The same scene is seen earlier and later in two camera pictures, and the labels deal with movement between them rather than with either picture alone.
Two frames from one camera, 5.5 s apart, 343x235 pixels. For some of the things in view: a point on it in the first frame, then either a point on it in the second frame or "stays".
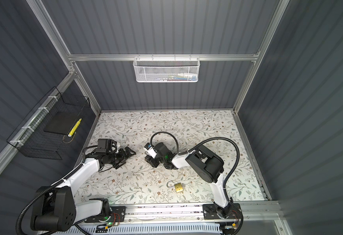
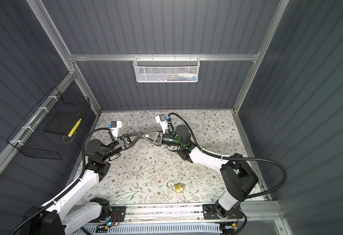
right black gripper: [151, 161] -> [157, 142]
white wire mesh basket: [163, 68] stays
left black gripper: [123, 156] -> [124, 142]
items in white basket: [180, 77] stays
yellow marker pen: [74, 128] stays
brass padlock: [178, 186] stays
